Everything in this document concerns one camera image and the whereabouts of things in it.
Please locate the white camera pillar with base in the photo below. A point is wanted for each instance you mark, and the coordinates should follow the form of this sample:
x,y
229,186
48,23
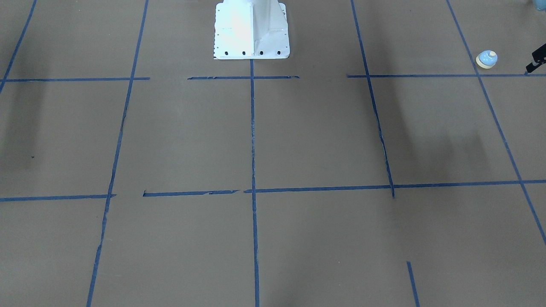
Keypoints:
x,y
251,29

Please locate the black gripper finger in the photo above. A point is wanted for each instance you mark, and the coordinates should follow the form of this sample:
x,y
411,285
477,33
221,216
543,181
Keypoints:
x,y
538,59

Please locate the blue bell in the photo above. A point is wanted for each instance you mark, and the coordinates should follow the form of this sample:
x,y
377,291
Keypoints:
x,y
487,59

